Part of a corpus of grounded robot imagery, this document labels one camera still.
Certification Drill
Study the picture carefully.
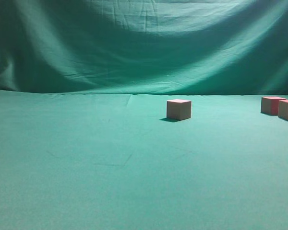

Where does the green cloth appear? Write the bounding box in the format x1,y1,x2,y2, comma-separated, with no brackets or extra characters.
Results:
0,0,288,230

